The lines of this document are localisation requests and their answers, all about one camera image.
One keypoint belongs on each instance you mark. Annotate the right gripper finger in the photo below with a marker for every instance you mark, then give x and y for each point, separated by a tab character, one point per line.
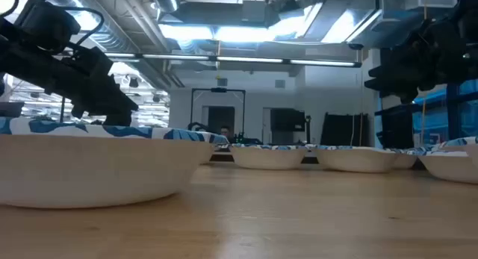
396	89
381	73

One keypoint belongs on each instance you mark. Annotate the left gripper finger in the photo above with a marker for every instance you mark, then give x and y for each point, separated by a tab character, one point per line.
117	120
108	100

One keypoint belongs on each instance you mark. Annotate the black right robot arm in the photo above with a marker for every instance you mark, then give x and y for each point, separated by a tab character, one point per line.
471	12

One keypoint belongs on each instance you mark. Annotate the black cabinet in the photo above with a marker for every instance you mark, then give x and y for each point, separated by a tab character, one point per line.
397	128

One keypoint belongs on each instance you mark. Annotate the black panel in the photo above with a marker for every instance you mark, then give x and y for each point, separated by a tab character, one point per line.
343	130

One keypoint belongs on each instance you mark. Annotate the black monitor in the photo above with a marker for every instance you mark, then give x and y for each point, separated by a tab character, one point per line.
287	120

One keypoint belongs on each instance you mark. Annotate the person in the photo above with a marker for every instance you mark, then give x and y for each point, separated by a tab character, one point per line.
225	131

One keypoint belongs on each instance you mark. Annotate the long ceiling light bar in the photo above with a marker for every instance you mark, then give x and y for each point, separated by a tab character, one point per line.
246	59

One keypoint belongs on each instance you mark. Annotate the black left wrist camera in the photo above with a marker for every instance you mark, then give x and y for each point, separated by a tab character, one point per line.
46	24

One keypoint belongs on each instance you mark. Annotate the black background gantry frame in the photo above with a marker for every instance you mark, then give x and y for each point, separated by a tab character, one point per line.
218	90

